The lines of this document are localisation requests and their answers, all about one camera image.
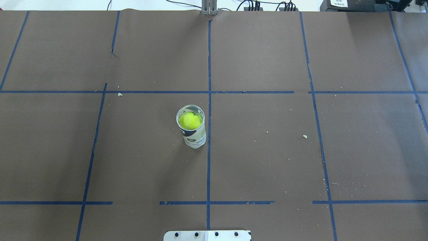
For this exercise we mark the yellow tennis ball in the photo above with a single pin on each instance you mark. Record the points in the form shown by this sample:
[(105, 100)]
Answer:
[(190, 120)]

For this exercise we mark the clear tennis ball can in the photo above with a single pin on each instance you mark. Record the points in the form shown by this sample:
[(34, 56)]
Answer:
[(193, 138)]

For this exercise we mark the far black orange connector box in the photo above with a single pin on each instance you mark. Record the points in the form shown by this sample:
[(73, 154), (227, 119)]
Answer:
[(253, 6)]

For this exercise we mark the black computer box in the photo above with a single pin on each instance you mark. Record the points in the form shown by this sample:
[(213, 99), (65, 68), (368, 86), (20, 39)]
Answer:
[(364, 5)]

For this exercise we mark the aluminium frame post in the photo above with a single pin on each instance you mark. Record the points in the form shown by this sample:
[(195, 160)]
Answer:
[(209, 7)]

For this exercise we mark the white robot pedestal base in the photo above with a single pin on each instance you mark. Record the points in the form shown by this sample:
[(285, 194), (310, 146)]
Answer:
[(208, 235)]

